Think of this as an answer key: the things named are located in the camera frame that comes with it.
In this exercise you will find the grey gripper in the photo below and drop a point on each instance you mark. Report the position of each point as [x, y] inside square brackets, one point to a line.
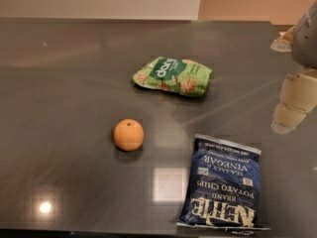
[305, 42]

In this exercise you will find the green rice chip bag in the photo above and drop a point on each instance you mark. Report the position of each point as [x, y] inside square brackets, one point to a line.
[182, 76]

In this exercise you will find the blue kettle chips bag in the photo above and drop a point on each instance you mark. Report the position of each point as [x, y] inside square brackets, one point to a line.
[224, 186]

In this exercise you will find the orange fruit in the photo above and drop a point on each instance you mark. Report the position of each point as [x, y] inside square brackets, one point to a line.
[129, 135]

